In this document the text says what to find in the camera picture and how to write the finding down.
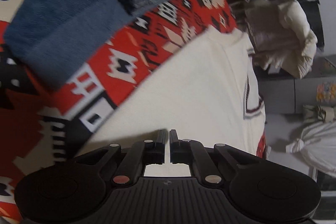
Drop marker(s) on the white knotted curtain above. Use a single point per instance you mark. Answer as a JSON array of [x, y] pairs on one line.
[[317, 145]]

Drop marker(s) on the white knit vest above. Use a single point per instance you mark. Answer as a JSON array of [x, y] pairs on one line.
[[207, 92]]

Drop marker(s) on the grey refrigerator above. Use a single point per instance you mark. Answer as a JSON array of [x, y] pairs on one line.
[[284, 94]]

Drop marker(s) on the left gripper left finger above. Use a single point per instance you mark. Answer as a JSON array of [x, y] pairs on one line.
[[138, 156]]

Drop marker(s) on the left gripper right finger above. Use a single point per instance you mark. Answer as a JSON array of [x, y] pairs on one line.
[[195, 155]]

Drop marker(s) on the chair with white duvet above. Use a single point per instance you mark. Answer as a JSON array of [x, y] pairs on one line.
[[281, 36]]

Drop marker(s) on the red patterned blanket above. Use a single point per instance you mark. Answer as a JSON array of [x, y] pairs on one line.
[[40, 129]]

